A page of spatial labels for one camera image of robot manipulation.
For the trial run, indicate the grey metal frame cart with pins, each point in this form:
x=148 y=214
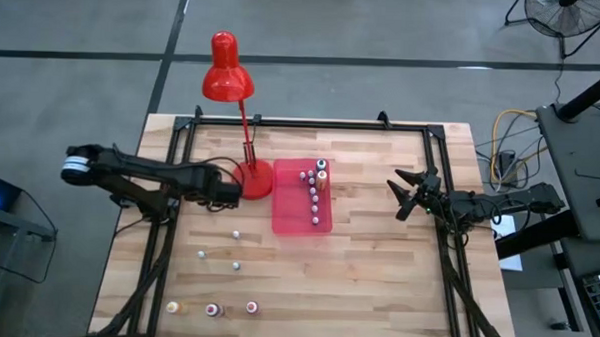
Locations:
x=15 y=221

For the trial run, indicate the large yellow-capped colouring bottle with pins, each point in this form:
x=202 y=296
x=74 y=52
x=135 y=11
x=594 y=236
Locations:
x=321 y=180

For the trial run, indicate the grey keyboard desk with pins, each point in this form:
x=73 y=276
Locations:
x=576 y=278

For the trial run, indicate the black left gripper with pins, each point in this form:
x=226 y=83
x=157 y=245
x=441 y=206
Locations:
x=226 y=193

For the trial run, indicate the pink translucent plastic bin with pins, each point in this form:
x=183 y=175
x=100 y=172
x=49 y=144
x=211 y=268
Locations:
x=291 y=208

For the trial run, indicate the black frame clamp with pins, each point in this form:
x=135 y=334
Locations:
x=383 y=117
x=255 y=119
x=198 y=111

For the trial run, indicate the black pole stand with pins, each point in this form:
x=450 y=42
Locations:
x=590 y=93

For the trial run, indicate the large green-capped colouring bottle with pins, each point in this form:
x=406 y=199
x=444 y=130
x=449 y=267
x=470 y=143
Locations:
x=321 y=164

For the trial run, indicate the large orange-capped colouring bottle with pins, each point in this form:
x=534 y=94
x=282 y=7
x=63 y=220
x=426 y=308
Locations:
x=172 y=307

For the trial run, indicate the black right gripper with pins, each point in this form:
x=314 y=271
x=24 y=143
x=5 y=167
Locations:
x=431 y=198

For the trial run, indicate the grey side table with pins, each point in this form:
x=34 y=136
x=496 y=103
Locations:
x=585 y=163

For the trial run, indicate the black power adapter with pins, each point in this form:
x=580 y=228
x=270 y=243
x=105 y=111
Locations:
x=506 y=161

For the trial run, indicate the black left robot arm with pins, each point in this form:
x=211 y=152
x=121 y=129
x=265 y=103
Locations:
x=145 y=170

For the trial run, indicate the black floor fan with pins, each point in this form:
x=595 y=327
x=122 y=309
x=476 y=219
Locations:
x=568 y=18

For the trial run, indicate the black aluminium table frame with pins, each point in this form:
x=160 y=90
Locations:
x=331 y=124

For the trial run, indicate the white paper sheet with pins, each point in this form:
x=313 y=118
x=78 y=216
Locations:
x=503 y=226

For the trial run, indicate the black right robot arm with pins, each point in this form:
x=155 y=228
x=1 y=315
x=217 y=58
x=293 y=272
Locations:
x=504 y=200

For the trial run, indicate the red desk lamp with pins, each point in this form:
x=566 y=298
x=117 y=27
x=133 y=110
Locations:
x=225 y=81

